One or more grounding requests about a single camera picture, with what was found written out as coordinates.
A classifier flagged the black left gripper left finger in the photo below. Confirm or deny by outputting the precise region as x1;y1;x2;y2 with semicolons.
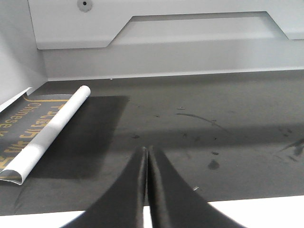
63;147;148;228

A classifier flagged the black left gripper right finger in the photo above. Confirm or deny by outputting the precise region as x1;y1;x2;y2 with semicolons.
147;146;242;228

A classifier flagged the rolled white poster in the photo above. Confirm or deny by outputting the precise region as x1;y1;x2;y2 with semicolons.
0;85;91;185

